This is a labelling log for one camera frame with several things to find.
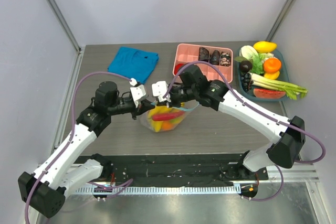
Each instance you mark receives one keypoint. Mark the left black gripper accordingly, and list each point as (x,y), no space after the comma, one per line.
(143,106)

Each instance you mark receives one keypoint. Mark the red chili pepper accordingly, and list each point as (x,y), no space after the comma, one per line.
(167,116)

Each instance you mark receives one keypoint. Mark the clear zip top bag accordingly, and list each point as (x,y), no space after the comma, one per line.
(187,107)

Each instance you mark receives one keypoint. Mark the orange fruit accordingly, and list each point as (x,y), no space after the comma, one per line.
(167,126)

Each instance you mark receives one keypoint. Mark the yellow banana bunch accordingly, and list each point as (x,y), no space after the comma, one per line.
(156,126)

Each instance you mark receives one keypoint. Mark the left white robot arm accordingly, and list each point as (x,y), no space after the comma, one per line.
(47,188)

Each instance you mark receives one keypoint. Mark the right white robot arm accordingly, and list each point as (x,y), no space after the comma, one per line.
(285,135)

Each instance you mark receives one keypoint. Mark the red item in tray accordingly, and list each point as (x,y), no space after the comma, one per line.
(178,67)

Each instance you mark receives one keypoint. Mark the pink compartment tray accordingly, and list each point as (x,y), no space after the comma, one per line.
(186,53)

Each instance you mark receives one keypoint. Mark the blue folded cloth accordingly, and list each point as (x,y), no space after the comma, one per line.
(134,63)

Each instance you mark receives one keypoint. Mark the dark patterned roll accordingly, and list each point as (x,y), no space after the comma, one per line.
(215,58)
(203,54)

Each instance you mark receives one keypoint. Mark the dark grape bunch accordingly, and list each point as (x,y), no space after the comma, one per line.
(245,79)

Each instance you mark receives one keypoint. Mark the dark avocado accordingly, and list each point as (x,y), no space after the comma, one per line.
(245,66)

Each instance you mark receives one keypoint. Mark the white leek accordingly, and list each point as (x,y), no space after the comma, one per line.
(258,79)

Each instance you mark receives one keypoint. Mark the white cabbage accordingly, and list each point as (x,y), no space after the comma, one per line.
(249,52)

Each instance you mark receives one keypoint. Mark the watermelon slice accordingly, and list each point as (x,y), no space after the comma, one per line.
(268,94)

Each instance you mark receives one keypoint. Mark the yellow mango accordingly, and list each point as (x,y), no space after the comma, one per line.
(265,46)

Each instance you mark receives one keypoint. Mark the yellow lemon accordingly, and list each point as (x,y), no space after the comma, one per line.
(272,76)

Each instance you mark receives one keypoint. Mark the green celery stalks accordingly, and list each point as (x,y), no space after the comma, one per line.
(292,91)

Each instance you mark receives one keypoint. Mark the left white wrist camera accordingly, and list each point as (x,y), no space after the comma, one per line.
(138,92)

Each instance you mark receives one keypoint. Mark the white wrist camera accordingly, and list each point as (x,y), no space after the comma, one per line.
(138,92)
(159,89)

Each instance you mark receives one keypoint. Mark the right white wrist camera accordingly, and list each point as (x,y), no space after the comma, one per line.
(159,89)

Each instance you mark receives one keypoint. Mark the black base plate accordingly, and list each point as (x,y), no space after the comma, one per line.
(178,170)

